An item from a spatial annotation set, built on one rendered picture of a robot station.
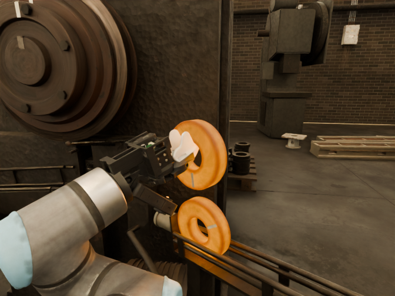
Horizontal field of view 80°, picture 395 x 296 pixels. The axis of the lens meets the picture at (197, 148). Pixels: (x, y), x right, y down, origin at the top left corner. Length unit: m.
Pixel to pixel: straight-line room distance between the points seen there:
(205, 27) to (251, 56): 5.99
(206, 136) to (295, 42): 4.46
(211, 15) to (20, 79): 0.57
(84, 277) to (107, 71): 0.51
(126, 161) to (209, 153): 0.17
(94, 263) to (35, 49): 0.54
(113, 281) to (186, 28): 0.71
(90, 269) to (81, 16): 0.61
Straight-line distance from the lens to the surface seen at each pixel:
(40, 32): 0.78
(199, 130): 0.49
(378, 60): 7.60
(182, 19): 0.85
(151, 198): 0.45
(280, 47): 4.78
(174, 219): 0.67
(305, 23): 4.98
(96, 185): 0.38
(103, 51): 0.74
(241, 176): 2.46
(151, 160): 0.41
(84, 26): 0.76
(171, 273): 0.77
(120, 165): 0.40
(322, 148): 3.86
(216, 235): 0.59
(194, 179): 0.53
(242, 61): 6.78
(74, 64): 0.70
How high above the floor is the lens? 1.06
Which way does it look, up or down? 15 degrees down
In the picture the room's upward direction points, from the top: straight up
